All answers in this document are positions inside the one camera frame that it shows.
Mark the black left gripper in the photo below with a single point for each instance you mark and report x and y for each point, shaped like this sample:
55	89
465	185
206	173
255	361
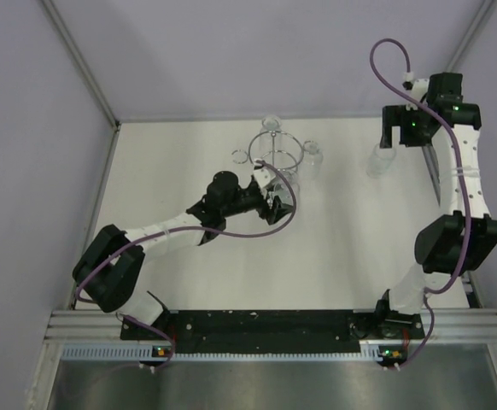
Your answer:
279	209

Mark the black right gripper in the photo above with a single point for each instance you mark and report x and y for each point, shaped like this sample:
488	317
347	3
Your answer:
396	116

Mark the clear ribbed wine glass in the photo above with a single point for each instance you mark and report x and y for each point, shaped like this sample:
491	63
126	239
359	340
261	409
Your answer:
312	160

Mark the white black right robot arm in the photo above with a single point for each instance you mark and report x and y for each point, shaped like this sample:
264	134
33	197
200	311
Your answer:
460	239

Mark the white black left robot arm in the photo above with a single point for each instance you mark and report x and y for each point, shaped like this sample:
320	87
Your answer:
108	272

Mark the chrome wine glass rack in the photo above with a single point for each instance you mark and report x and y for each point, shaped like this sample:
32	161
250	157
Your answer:
280	149

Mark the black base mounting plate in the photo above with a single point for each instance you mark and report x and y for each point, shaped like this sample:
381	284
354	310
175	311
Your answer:
281	331

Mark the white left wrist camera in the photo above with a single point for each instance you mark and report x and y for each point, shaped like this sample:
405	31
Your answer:
264	174

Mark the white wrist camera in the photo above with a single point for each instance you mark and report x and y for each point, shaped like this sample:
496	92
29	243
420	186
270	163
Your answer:
415	88
264	174

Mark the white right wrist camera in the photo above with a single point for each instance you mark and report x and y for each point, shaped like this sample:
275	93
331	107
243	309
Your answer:
415	88

